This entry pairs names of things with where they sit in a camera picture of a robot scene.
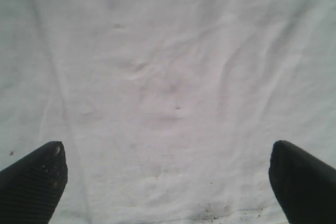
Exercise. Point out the white t-shirt red lettering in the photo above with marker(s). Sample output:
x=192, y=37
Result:
x=168, y=109

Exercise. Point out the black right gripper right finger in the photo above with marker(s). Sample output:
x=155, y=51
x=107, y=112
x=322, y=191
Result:
x=303, y=185

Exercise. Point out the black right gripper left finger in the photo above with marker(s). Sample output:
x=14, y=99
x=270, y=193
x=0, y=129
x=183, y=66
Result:
x=32, y=187

